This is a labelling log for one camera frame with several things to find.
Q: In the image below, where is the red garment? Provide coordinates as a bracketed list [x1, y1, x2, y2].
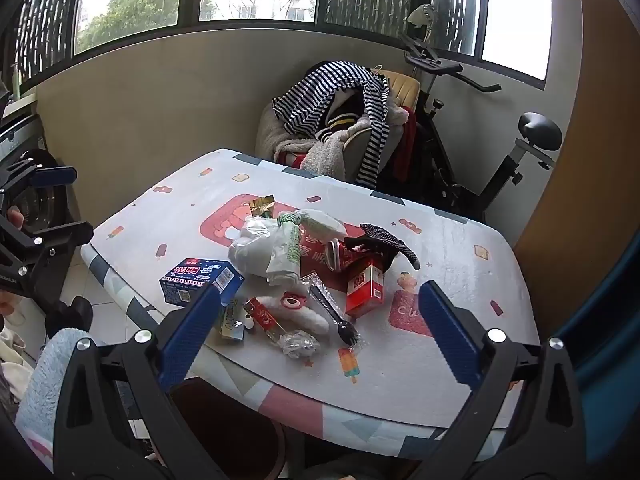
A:
[392, 107, 418, 183]

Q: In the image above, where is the geometric pattern tablecloth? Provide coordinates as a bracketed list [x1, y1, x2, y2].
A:
[80, 150, 543, 463]

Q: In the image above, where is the red clear tube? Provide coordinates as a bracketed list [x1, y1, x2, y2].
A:
[243, 297, 291, 343]

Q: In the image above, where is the pen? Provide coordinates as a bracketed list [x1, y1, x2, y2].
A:
[300, 272, 368, 351]

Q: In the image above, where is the light blue fleece robe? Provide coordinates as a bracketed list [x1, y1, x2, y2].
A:
[15, 327, 81, 463]

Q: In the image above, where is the striped shirt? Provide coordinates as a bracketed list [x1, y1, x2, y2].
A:
[272, 60, 391, 190]

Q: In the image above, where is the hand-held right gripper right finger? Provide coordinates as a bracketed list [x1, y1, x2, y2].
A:
[415, 281, 587, 480]

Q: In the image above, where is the bear print table mat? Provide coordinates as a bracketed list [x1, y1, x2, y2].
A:
[92, 148, 542, 431]

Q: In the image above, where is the gold foil wrapper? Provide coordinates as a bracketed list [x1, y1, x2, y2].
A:
[248, 192, 277, 216]

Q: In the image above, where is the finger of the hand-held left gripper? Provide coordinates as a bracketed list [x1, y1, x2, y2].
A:
[0, 217, 95, 281]
[0, 159, 78, 197]

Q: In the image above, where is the green scrubber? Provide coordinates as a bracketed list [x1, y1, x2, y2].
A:
[217, 297, 246, 343]

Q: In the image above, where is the white fluffy hair clip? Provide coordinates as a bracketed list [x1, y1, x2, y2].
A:
[260, 290, 331, 335]

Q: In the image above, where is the black dotted glove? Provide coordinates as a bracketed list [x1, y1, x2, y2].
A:
[342, 222, 420, 270]

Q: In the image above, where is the cream fleece jacket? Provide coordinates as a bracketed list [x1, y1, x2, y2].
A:
[256, 105, 411, 181]

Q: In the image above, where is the black chair caster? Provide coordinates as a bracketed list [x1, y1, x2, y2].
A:
[30, 290, 94, 337]

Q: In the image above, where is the blue cardboard box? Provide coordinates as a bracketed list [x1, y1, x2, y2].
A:
[159, 257, 246, 308]

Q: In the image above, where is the black exercise bike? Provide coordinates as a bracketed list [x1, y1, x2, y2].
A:
[397, 4, 563, 223]

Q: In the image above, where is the white plastic bag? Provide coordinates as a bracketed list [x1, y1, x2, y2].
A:
[228, 217, 301, 278]

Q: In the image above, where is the crushed red can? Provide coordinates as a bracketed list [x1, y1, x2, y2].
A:
[326, 237, 371, 273]

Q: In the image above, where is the black jacket with striped cuffs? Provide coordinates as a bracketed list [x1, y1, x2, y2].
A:
[320, 87, 373, 133]

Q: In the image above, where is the beige chair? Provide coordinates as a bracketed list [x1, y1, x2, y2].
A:
[255, 72, 426, 186]

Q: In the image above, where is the wooden cabinet side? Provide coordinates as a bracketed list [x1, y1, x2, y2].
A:
[515, 0, 640, 331]

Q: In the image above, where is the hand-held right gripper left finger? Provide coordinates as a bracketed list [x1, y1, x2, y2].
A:
[52, 285, 228, 480]

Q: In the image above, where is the red carton box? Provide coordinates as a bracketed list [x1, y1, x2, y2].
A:
[345, 255, 388, 318]

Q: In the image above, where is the clear wrapper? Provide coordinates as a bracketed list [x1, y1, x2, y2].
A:
[279, 329, 321, 360]

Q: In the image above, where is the green print plastic bag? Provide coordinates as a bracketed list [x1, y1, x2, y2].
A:
[265, 208, 346, 286]

